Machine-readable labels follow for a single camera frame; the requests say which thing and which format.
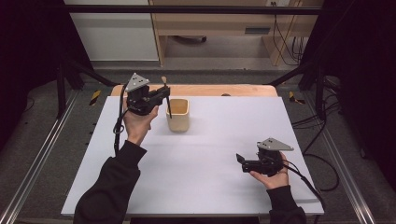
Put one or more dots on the beige square cup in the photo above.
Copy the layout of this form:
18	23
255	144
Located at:
179	123

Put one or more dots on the yellow black tape strip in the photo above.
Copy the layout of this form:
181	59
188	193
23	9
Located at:
292	98
95	97

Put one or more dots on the person's right hand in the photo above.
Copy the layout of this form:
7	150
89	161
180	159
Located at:
277	182

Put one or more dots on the grey desk label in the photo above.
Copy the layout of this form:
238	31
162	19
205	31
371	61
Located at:
257	30

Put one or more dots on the black metal frame leg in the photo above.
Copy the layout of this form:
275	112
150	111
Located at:
61	90
320	90

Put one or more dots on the person's left hand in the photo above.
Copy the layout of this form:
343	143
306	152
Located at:
137	127

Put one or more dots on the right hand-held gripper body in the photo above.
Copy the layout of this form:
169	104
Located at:
269	163

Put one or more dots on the light wooden desk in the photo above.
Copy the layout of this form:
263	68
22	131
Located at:
218	21

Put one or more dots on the wooden table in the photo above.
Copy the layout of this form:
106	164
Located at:
202	90

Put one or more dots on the black curtain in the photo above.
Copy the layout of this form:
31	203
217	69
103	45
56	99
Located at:
364	62
28	46

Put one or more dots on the aluminium floor rail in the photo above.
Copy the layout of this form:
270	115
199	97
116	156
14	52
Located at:
37	161
345	174

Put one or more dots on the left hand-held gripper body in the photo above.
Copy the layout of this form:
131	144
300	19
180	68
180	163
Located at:
138	99

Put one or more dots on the white table board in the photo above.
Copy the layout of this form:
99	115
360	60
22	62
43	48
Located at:
202	174

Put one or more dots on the white cabinet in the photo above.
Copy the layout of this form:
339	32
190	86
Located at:
115	34

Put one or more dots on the black horizontal frame bar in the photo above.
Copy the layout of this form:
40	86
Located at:
186	9

